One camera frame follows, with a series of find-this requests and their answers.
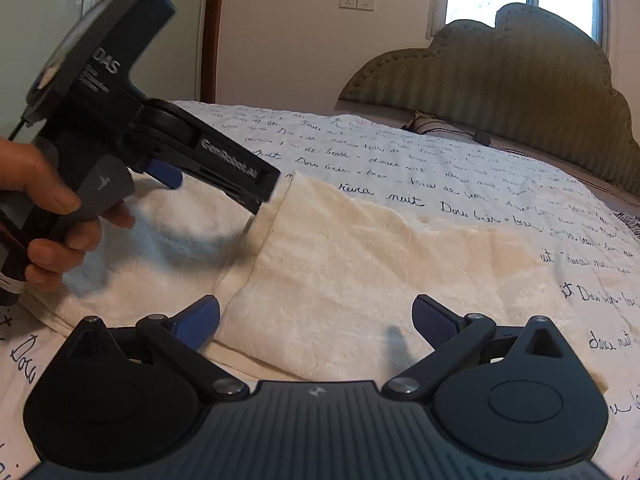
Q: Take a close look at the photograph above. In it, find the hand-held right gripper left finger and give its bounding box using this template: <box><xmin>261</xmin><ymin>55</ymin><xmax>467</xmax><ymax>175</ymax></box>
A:
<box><xmin>65</xmin><ymin>295</ymin><xmax>251</xmax><ymax>403</ymax></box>

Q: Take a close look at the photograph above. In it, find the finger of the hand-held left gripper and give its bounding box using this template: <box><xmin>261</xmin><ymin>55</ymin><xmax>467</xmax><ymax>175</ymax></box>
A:
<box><xmin>184</xmin><ymin>127</ymin><xmax>282</xmax><ymax>217</ymax></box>
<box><xmin>144</xmin><ymin>156</ymin><xmax>184</xmax><ymax>191</ymax></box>

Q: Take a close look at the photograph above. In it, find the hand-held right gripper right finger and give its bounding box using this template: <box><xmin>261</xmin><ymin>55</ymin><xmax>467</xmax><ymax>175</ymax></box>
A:
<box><xmin>384</xmin><ymin>294</ymin><xmax>576</xmax><ymax>403</ymax></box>

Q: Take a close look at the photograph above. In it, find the cream plush blanket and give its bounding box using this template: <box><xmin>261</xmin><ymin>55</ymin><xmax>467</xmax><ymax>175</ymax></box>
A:
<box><xmin>20</xmin><ymin>170</ymin><xmax>608</xmax><ymax>396</ymax></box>

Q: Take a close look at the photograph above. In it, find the person's left hand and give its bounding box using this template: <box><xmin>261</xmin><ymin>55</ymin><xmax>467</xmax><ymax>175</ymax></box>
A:
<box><xmin>0</xmin><ymin>137</ymin><xmax>137</xmax><ymax>294</ymax></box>

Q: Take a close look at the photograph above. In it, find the flower printed glass door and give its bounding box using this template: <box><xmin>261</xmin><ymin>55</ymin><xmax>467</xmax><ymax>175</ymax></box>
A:
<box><xmin>0</xmin><ymin>0</ymin><xmax>208</xmax><ymax>141</ymax></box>

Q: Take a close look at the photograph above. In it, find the white script printed blanket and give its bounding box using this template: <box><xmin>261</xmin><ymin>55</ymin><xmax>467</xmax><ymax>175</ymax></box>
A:
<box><xmin>0</xmin><ymin>100</ymin><xmax>640</xmax><ymax>480</ymax></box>

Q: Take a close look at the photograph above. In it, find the grey striped pillow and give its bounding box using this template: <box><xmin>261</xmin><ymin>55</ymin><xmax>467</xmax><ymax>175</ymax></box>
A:
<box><xmin>402</xmin><ymin>111</ymin><xmax>636</xmax><ymax>208</ymax></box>

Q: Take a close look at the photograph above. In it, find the black striped pillow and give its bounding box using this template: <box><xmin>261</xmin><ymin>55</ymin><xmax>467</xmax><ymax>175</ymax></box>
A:
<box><xmin>612</xmin><ymin>209</ymin><xmax>640</xmax><ymax>241</ymax></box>

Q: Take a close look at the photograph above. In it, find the green padded headboard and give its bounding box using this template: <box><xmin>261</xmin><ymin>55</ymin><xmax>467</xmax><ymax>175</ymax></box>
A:
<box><xmin>339</xmin><ymin>2</ymin><xmax>640</xmax><ymax>196</ymax></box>

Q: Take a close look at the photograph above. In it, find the brown wooden door frame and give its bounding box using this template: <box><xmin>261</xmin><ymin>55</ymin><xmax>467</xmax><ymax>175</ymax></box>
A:
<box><xmin>197</xmin><ymin>0</ymin><xmax>228</xmax><ymax>103</ymax></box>

